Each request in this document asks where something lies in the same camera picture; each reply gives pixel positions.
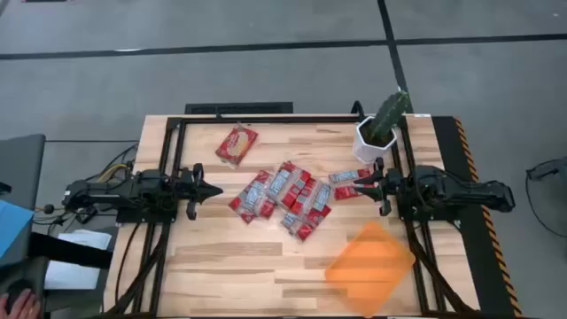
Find white plant pot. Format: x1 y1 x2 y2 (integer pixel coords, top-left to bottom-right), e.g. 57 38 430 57
353 115 399 165

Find dark mouse pad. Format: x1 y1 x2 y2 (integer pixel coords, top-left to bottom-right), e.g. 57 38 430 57
0 255 50 319

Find black metal table frame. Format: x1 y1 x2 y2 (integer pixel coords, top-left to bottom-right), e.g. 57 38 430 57
104 113 482 319

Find white papers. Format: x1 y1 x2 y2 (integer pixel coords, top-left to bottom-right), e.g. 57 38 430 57
43 229 113 292

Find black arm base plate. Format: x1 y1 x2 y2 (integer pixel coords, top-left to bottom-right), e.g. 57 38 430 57
115 207 178 224
398 185 462 222

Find black computer mouse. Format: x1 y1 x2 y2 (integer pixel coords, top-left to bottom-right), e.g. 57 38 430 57
4 277 35 302

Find black bar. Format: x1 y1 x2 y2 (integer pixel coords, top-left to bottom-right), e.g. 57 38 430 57
28 231 114 270

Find black floor grille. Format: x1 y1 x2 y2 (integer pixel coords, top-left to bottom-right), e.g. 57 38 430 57
184 101 294 115

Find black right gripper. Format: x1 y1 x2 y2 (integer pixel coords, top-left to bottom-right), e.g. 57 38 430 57
353 157 402 217

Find person's hand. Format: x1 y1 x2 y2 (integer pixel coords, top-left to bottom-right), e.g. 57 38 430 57
0 288 43 319

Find orange plastic basket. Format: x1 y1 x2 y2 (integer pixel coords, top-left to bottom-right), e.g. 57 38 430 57
324 221 417 318

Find blue folder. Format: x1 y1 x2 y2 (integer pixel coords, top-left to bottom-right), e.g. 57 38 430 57
0 198 35 259

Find small black adapter box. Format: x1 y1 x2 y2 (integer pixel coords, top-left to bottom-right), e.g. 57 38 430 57
78 206 99 225

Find green cactus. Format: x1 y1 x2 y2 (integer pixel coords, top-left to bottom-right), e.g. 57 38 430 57
369 90 411 143

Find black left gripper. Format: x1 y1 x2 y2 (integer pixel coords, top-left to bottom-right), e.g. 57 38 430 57
176 162 224 222

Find black hazard-striped mat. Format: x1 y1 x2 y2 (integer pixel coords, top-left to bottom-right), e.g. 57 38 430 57
431 115 524 318

